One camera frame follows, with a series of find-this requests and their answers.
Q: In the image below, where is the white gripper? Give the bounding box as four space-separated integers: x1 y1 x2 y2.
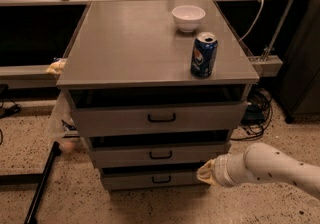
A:
197 155 234 187

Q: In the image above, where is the grey drawer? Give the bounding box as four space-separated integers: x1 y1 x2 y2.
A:
101 170 200 191
71 102 247 137
89 142 231 168

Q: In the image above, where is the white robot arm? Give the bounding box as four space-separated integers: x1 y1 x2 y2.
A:
197 143 320 199

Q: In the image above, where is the grey drawer cabinet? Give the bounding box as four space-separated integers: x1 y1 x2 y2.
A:
57 4 259 178

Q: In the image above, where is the blue Pepsi can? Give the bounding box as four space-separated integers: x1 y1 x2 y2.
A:
191 32 218 78

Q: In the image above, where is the clear plastic bag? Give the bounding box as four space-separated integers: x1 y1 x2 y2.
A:
48 92 83 152

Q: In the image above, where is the white ceramic bowl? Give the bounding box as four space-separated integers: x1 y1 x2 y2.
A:
172 5 206 32

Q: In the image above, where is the black cable bundle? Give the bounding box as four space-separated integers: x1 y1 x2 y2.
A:
230 87 274 142

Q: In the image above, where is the black metal floor frame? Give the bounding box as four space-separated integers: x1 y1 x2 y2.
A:
0 141 62 224

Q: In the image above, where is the white power cable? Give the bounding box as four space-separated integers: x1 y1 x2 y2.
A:
237 0 266 43

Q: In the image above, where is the grey metal rail frame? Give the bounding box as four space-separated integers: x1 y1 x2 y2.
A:
0 0 311 90

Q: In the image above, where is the black cable at left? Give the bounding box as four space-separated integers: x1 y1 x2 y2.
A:
0 83 22 146

